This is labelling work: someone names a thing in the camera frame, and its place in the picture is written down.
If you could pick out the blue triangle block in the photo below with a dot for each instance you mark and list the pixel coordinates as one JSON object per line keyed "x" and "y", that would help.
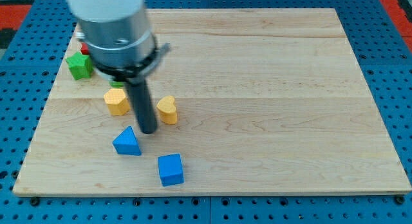
{"x": 127, "y": 143}

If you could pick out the wooden board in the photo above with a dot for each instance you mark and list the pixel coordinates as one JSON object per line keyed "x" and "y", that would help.
{"x": 271, "y": 102}

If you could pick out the blue cube block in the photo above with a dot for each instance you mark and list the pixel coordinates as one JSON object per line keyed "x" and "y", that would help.
{"x": 170, "y": 169}

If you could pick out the yellow hexagon block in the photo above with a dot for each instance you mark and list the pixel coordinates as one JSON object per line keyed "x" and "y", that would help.
{"x": 116, "y": 101}

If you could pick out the red block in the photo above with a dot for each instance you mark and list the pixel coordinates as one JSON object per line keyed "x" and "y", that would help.
{"x": 84, "y": 49}

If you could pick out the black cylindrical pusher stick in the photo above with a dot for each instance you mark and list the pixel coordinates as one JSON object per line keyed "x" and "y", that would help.
{"x": 140, "y": 99}

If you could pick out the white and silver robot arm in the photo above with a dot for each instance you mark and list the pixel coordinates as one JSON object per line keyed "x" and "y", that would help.
{"x": 123, "y": 48}

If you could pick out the yellow heart block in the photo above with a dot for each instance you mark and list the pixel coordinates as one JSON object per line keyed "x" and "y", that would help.
{"x": 167, "y": 110}

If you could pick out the green block behind arm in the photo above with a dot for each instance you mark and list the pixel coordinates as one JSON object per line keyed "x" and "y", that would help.
{"x": 115, "y": 84}

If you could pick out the green star block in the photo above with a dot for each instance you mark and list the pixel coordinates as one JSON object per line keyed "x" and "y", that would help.
{"x": 80, "y": 66}

